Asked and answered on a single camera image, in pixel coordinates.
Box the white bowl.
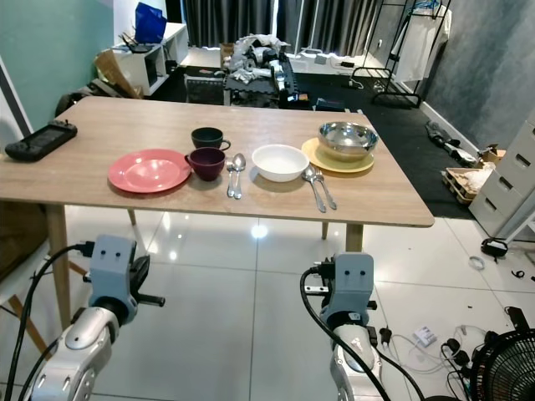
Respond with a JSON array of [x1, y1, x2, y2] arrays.
[[252, 144, 310, 183]]

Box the white power adapter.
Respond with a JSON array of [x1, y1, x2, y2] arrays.
[[412, 326, 440, 348]]

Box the pink plate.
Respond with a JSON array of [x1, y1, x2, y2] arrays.
[[107, 149, 191, 195]]

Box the silver spoon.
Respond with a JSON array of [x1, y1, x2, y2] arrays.
[[303, 165, 327, 213], [232, 153, 247, 200]]

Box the yellow plate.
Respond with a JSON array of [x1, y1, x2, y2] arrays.
[[301, 136, 375, 175]]

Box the brown flattened cardboard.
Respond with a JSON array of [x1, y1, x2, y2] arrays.
[[0, 200, 51, 278]]

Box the maroon cup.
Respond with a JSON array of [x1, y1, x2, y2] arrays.
[[186, 147, 227, 182]]

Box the stainless steel bowl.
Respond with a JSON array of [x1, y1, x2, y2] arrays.
[[318, 121, 380, 162]]

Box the light wooden dining table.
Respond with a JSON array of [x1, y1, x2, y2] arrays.
[[0, 96, 436, 331]]

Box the dark green cup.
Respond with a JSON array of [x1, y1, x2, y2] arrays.
[[191, 127, 231, 151]]

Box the black handheld game console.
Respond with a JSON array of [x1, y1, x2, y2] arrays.
[[5, 119, 78, 162]]

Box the small black device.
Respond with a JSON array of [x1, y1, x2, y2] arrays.
[[481, 238, 511, 259]]

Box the wooden crate with paper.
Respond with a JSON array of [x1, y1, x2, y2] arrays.
[[441, 163, 496, 206]]

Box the black power tool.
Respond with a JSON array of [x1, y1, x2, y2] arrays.
[[425, 121, 482, 165]]

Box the black bag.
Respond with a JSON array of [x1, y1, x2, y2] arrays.
[[54, 88, 93, 116]]

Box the black floor fan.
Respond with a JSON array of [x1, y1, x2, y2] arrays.
[[468, 328, 535, 401]]

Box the black metal clothes rack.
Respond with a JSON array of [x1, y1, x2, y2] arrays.
[[372, 0, 452, 108]]

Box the white drawer cabinet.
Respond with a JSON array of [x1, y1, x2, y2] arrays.
[[468, 113, 535, 243]]

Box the brown paper bag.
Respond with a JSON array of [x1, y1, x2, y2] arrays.
[[94, 48, 143, 99]]

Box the white shelf unit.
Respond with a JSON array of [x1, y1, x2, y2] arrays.
[[113, 23, 189, 94]]

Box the black cart with clutter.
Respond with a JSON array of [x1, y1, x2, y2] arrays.
[[222, 33, 302, 108]]

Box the blue bag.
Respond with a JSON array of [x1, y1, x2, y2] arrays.
[[134, 3, 168, 44]]

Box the white garment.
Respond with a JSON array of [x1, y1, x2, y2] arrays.
[[397, 7, 452, 83]]

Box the dark grey curtains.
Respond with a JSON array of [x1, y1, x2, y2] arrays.
[[182, 0, 410, 53]]

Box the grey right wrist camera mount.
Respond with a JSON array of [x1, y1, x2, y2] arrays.
[[333, 253, 376, 317]]

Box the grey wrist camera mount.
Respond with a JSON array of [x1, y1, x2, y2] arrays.
[[88, 235, 140, 306], [333, 253, 376, 317]]

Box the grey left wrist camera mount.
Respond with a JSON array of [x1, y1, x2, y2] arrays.
[[88, 235, 140, 306]]

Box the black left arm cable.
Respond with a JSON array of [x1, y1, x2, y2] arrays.
[[4, 241, 98, 401]]

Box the black floor cables with plugs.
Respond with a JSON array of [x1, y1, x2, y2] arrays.
[[380, 322, 482, 378]]

